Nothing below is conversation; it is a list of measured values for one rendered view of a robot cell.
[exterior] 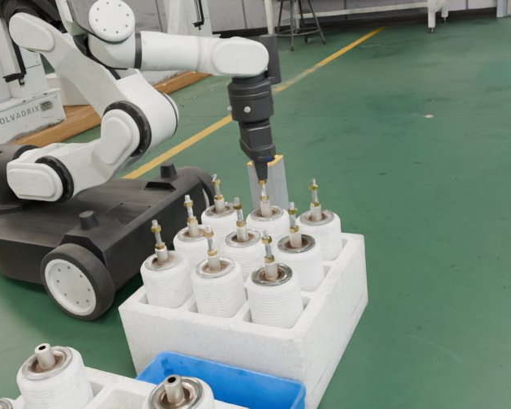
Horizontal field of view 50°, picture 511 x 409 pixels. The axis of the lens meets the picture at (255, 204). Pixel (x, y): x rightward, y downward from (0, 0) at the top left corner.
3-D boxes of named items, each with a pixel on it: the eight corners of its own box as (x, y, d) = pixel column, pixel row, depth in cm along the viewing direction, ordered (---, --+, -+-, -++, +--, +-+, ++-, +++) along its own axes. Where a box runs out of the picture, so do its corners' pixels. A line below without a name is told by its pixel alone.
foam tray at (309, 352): (137, 378, 117) (117, 307, 109) (225, 281, 148) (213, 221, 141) (311, 422, 99) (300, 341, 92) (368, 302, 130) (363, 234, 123)
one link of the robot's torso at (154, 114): (127, 171, 139) (-1, 41, 140) (168, 148, 153) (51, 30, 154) (154, 131, 130) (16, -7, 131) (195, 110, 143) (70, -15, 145)
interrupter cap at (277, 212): (289, 216, 121) (289, 213, 121) (258, 226, 119) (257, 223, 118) (275, 205, 128) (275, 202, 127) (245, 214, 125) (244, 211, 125)
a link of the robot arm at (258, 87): (235, 105, 107) (226, 45, 103) (221, 95, 117) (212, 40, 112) (289, 93, 110) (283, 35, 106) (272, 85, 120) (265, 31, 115)
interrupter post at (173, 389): (164, 403, 73) (159, 384, 72) (173, 390, 75) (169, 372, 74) (178, 407, 72) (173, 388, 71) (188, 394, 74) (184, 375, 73)
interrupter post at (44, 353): (36, 368, 84) (30, 350, 83) (48, 359, 86) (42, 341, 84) (48, 372, 83) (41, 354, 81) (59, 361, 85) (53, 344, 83)
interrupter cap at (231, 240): (234, 252, 109) (234, 249, 109) (219, 239, 115) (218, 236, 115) (268, 240, 112) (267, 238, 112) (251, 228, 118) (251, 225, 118)
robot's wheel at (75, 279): (52, 315, 144) (29, 247, 137) (66, 304, 148) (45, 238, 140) (110, 328, 135) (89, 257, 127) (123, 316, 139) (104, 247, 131)
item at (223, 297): (203, 363, 107) (186, 284, 100) (209, 333, 116) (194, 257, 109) (251, 359, 106) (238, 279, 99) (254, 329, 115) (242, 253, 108)
